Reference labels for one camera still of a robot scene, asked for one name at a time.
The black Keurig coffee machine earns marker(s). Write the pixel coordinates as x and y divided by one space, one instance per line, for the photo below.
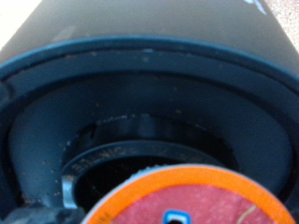
155 87

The orange-lidded coffee pod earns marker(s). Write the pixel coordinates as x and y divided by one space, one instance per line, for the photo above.
199 199

